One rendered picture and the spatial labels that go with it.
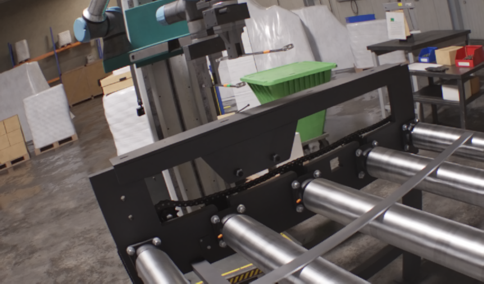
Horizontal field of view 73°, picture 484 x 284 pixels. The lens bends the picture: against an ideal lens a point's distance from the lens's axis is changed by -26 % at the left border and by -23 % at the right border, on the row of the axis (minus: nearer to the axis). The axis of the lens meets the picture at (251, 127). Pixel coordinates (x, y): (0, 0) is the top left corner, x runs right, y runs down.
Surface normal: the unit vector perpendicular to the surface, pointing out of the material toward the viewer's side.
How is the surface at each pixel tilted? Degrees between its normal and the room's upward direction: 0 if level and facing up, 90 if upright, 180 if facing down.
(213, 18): 90
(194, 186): 90
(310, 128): 101
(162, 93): 90
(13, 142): 90
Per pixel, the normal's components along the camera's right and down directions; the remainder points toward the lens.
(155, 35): 0.38, 0.15
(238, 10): 0.73, 0.00
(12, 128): 0.56, 0.08
